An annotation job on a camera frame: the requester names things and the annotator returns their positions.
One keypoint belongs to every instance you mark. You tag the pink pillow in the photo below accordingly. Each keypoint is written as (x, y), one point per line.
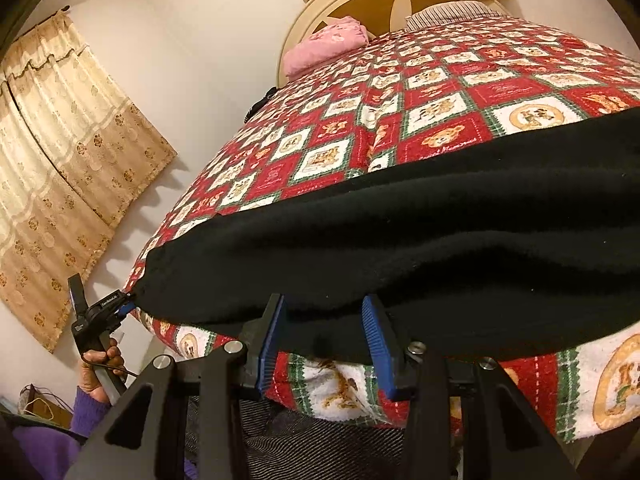
(322, 45)

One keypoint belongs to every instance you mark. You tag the beige floral window curtain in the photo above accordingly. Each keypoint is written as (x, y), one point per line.
(65, 170)

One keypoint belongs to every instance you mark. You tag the person's left hand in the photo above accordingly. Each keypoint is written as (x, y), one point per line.
(95, 375)

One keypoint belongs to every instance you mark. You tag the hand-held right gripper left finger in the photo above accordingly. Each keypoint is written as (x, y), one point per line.
(266, 355)

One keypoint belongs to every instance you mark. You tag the striped pillow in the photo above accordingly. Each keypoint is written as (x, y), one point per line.
(450, 14)

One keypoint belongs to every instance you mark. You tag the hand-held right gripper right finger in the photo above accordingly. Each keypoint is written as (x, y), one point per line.
(377, 345)

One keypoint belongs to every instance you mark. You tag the person's left forearm purple sleeve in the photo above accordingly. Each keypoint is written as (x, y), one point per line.
(60, 440)

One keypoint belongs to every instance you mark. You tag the black pants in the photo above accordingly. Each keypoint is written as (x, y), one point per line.
(400, 240)

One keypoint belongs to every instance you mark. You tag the small black cloth item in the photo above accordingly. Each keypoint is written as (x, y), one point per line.
(256, 106)

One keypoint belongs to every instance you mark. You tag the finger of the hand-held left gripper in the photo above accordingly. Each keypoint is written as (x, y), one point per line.
(127, 307)

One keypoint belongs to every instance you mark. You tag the red bear printed blanket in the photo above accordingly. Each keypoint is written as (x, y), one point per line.
(450, 90)

